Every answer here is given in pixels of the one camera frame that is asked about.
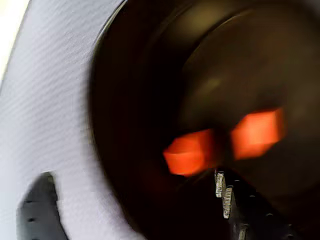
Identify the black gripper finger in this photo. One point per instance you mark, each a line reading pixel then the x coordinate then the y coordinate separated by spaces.
pixel 37 212
pixel 240 215

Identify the small red cube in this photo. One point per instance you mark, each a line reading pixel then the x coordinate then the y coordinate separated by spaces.
pixel 190 155
pixel 257 135

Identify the blue woven cloth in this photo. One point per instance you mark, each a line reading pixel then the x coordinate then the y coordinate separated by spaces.
pixel 50 112

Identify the black round bowl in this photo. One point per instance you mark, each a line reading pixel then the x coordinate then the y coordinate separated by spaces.
pixel 150 75

